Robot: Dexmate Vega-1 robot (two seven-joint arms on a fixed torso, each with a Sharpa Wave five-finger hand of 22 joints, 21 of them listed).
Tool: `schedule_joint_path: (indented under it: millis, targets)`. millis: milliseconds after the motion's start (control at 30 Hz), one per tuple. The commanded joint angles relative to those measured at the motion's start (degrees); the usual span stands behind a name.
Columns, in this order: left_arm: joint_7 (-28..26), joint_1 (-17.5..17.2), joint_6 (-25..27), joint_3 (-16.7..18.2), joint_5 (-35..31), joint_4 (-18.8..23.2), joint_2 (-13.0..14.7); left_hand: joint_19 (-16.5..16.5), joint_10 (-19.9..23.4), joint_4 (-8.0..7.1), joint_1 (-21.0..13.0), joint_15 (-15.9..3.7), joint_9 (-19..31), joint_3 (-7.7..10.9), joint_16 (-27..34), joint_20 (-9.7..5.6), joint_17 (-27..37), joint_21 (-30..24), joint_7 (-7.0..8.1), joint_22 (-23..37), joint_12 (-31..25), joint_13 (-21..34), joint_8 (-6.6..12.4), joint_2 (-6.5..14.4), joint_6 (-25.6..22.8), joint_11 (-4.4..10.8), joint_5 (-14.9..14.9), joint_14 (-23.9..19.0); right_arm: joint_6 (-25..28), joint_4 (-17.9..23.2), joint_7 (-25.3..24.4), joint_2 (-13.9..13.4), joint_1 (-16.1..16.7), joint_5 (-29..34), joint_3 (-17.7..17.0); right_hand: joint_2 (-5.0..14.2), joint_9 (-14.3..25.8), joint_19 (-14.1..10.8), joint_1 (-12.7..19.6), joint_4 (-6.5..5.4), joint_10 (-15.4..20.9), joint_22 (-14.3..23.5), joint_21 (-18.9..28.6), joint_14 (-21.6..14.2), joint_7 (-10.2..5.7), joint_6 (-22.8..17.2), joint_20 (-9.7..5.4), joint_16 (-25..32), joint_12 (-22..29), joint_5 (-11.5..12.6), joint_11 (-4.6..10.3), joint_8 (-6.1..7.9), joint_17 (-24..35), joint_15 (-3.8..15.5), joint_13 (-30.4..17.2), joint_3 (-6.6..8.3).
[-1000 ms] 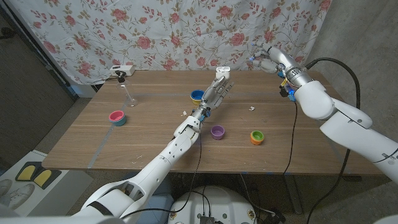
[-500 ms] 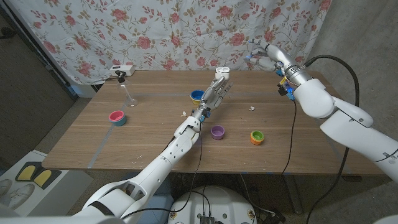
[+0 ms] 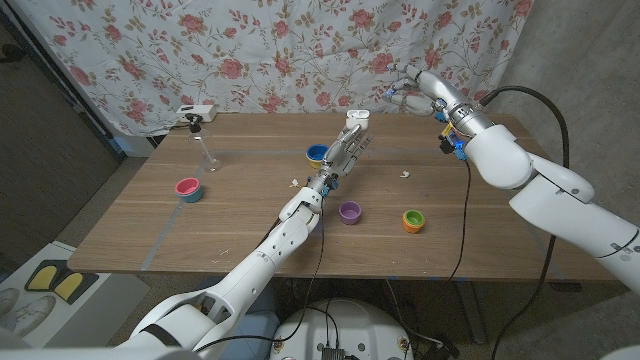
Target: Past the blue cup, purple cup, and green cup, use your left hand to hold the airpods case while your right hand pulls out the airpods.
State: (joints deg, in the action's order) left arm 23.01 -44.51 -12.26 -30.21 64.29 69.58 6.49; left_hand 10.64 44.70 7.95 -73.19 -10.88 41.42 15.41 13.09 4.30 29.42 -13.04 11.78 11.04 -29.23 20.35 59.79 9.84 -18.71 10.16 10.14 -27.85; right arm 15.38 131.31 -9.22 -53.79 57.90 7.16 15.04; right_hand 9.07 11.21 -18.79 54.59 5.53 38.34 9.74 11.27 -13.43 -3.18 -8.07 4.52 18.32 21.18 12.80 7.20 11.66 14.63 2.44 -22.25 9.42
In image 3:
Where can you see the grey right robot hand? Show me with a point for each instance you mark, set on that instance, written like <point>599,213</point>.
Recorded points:
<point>445,95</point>

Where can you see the white power strip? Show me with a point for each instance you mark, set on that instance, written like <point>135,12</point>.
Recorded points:
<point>200,112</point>

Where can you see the black plug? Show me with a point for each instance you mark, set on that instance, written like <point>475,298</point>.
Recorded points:
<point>193,122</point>

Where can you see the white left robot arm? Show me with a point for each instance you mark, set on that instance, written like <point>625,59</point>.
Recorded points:
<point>260,265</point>

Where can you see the yellow plastic cup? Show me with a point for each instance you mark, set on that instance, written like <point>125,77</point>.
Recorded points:
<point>315,164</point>

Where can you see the floral print backdrop cloth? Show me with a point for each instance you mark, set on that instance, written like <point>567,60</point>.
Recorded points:
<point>300,50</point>

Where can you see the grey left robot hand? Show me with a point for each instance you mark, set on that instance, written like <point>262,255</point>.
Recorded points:
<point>342,157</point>

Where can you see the teal plastic cup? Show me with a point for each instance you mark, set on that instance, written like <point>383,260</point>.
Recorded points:
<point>194,197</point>

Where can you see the black slipper yellow insole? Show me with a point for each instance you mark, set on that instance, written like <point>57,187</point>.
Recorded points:
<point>42,277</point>
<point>70,286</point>

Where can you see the blue plastic cup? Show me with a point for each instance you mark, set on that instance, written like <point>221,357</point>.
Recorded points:
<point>316,151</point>

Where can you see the black power adapter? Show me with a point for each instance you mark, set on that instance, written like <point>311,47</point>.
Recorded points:
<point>442,350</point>

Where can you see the white floor mat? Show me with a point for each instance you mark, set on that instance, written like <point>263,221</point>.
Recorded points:
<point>110,305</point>

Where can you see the grey table leg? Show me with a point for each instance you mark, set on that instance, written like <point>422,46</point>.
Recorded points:
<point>470,310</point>

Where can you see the white airpods case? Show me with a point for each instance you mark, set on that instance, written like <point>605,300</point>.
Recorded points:
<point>357,120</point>

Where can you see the white sneaker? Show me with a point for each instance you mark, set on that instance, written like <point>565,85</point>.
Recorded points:
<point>7,300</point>
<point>32,315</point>

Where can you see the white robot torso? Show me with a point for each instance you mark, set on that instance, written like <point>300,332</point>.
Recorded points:
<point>360,325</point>

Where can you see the orange plastic cup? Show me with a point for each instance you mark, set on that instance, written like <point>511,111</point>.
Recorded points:
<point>413,229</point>

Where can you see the green plastic cup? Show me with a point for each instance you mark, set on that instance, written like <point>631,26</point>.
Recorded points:
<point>413,217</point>

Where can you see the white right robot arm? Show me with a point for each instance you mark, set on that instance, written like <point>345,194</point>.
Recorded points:
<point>550,200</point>

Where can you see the purple plastic cup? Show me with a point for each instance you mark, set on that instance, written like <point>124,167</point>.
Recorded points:
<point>350,213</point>

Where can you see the pink plastic cup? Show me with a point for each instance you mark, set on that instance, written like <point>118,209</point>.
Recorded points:
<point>186,185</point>

